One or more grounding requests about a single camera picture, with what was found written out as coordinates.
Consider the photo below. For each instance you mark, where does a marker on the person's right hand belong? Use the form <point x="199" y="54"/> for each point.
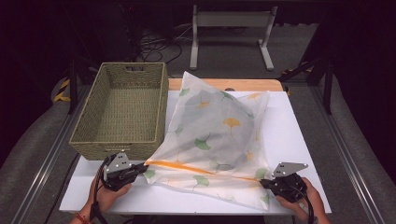
<point x="311" y="202"/>

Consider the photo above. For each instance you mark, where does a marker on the white table board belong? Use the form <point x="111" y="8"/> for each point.
<point x="292" y="140"/>

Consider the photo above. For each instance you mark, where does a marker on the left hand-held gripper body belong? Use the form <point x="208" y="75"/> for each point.
<point x="120" y="174"/>

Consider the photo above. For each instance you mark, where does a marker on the person's left hand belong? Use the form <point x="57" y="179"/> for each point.
<point x="107" y="197"/>

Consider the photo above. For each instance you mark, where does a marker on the white metal stand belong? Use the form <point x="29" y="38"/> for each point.
<point x="233" y="20"/>

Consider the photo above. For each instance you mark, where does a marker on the white leaf-print laundry bag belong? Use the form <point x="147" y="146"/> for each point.
<point x="214" y="140"/>

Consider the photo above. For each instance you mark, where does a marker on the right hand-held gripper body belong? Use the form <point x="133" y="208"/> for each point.
<point x="288" y="186"/>

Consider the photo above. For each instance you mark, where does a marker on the yellow-black hazard tape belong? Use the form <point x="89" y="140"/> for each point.
<point x="63" y="88"/>

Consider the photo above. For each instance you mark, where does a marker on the aluminium floor rail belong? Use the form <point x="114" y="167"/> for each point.
<point x="348" y="161"/>
<point x="46" y="161"/>

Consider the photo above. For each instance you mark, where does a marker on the black metal stand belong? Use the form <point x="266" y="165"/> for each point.
<point x="73" y="84"/>
<point x="327" y="77"/>

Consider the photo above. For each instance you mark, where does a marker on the green woven basket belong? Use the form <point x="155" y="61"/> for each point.
<point x="124" y="115"/>

